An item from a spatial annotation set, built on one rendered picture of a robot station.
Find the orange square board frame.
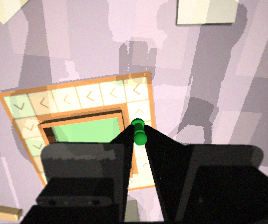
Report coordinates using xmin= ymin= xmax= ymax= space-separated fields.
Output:
xmin=0 ymin=71 xmax=156 ymax=187

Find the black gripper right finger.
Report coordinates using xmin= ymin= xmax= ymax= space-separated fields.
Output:
xmin=144 ymin=125 xmax=264 ymax=221

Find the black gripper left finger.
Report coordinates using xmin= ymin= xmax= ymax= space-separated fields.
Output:
xmin=40 ymin=124 xmax=135 ymax=222

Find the green game pawn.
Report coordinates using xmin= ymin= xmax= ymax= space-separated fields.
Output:
xmin=131 ymin=118 xmax=147 ymax=146

